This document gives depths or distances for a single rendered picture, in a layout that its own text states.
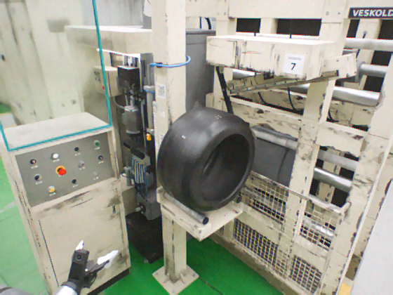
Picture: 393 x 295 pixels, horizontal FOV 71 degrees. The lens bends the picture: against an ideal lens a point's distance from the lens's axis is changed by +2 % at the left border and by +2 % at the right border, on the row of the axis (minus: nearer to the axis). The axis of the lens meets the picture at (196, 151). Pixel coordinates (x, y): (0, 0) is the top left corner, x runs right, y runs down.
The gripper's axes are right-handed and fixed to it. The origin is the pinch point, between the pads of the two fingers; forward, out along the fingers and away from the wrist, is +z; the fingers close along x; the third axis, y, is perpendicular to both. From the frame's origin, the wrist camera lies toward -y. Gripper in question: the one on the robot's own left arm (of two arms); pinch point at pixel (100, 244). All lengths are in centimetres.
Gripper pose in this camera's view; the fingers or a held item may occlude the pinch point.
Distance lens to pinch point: 120.5
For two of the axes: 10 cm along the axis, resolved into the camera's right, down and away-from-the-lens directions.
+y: -1.5, 8.8, 4.6
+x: 9.6, 2.3, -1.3
